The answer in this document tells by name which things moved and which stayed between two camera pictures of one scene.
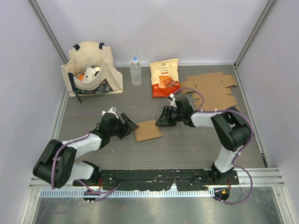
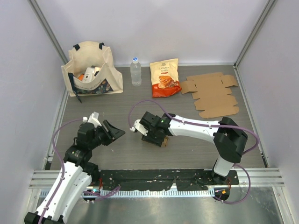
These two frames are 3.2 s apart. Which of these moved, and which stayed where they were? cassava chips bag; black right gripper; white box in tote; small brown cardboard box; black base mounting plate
Moved: small brown cardboard box; black right gripper
Stayed: black base mounting plate; cassava chips bag; white box in tote
